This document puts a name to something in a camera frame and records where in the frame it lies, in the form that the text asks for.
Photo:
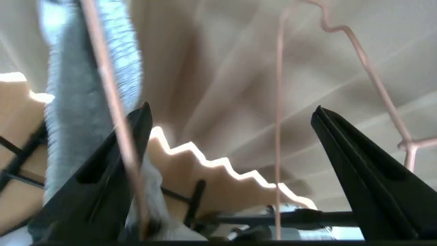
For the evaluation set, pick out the beige curtain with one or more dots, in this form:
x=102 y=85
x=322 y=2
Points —
x=222 y=68

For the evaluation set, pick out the black clothes rack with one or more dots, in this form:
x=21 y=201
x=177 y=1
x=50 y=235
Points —
x=307 y=218

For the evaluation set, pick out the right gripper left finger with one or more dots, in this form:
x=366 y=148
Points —
x=95 y=198

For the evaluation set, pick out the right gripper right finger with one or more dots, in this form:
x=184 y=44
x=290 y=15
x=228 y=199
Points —
x=375 y=191

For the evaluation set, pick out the pale grey shorts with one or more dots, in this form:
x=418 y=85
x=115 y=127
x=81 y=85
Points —
x=75 y=85

